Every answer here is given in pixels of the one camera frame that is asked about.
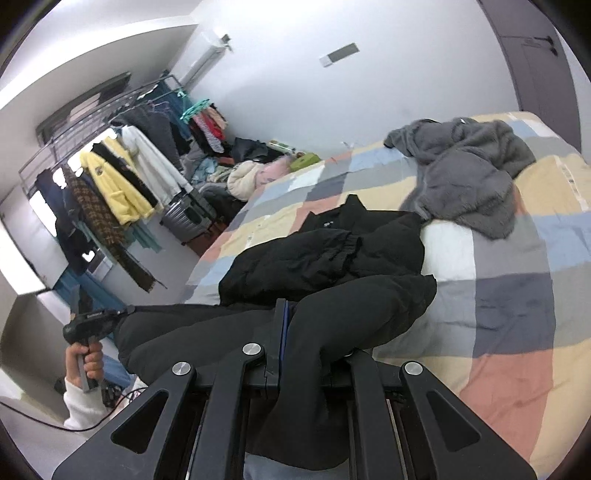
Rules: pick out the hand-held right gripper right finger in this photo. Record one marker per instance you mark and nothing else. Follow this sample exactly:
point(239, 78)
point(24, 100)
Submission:
point(374, 415)

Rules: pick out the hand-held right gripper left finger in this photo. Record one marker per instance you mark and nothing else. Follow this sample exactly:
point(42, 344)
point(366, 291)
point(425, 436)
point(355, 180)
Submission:
point(217, 415)

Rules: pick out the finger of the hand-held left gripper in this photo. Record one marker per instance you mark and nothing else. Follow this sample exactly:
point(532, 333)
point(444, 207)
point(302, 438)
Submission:
point(127, 312)

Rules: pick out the black puffer jacket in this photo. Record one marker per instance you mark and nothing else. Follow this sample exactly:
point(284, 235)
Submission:
point(318, 272)

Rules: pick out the person's left forearm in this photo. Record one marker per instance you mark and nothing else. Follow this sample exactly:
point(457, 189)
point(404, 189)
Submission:
point(85, 408)

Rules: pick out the metal clothes rack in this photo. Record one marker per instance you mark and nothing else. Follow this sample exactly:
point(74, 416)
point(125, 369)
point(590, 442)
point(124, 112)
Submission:
point(92, 115)

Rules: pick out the small hanging clothes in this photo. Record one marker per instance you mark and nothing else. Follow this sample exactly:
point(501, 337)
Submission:
point(210, 129)

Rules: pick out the person's left hand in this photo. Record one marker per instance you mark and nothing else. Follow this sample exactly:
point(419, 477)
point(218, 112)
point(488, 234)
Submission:
point(92, 364)

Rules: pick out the blue cloth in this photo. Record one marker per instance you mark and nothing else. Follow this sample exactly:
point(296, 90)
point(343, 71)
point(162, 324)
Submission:
point(111, 364)

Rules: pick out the teal hanging garment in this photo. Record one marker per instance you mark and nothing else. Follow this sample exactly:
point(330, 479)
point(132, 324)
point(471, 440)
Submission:
point(145, 235)

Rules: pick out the person's jeans leg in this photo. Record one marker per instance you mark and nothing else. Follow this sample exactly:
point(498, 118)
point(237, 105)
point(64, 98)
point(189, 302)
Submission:
point(295, 470)

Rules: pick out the brown patterned hanging garment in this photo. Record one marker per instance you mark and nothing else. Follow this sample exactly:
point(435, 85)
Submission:
point(99, 217)

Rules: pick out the white flat panel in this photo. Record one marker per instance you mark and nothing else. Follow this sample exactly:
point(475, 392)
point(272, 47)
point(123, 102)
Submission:
point(27, 244)

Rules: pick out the navy hanging garment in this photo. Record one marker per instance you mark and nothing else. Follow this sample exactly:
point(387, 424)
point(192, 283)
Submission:
point(64, 221)

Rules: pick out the dark red suitcase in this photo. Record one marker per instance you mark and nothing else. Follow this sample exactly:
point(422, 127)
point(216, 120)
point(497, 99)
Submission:
point(210, 240)

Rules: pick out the grey suitcase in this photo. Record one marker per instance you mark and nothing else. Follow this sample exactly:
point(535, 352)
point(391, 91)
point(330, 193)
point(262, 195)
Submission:
point(189, 217)

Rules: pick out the yellow fleece robe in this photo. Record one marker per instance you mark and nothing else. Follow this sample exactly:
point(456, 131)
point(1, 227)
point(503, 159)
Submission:
point(120, 194)

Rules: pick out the black hanging garment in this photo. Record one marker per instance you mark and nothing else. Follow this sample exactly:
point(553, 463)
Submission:
point(122, 168)

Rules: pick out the white hoodie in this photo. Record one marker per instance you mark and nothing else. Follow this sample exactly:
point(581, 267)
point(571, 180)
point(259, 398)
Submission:
point(154, 166)

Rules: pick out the cream plush garment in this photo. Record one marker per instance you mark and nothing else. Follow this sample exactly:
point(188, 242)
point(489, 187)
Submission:
point(244, 180)

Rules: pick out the checkered bed blanket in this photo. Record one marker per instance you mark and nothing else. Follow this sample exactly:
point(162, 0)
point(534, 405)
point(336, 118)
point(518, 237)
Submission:
point(517, 300)

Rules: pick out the dark grey hanging garment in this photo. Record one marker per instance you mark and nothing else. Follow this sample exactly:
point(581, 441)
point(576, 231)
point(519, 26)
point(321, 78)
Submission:
point(154, 127)

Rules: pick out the pink plush garment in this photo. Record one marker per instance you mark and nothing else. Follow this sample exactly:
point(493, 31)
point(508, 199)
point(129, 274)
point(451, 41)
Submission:
point(274, 168)

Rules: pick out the green clip hanger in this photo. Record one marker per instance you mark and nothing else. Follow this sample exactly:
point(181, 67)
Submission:
point(194, 108)

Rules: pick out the grey fleece robe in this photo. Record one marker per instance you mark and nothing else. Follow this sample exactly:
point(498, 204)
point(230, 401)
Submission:
point(471, 180)

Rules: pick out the white air conditioner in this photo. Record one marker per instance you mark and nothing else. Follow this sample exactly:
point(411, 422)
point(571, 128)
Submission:
point(203, 60)

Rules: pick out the grey door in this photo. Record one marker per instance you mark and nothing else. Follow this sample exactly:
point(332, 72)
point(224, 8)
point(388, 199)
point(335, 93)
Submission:
point(535, 78)

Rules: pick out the small grey wall device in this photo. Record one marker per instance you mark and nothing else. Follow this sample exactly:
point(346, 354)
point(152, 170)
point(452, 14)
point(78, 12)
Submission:
point(226, 40)

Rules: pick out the grey wall panel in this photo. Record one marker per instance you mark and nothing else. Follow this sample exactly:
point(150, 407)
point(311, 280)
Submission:
point(339, 55)

